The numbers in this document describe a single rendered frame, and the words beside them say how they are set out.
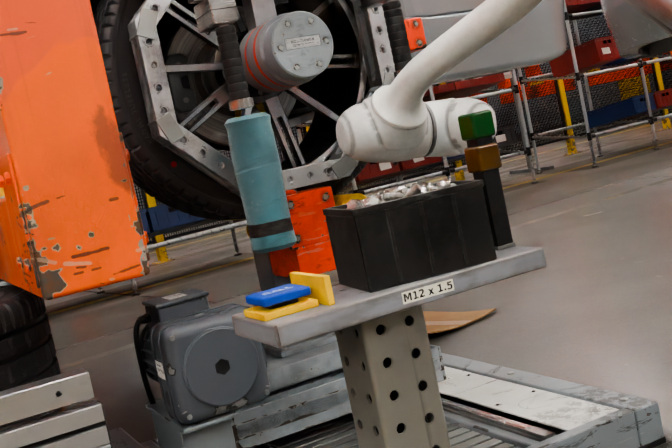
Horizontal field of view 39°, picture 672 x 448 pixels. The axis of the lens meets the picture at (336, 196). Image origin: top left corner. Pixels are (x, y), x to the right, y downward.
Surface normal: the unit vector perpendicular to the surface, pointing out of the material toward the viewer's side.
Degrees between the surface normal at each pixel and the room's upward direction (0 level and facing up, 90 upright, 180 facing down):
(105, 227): 90
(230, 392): 90
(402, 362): 90
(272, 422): 90
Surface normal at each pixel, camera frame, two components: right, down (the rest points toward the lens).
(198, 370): 0.42, -0.04
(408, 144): 0.40, 0.67
